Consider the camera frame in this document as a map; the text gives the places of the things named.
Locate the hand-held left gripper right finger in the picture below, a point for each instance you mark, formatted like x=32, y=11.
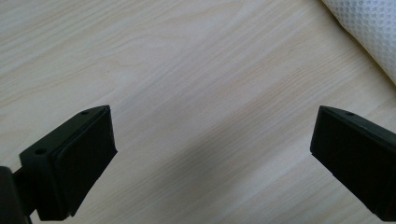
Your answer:
x=358, y=158

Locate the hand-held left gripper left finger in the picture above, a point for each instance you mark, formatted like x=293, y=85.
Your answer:
x=77, y=161

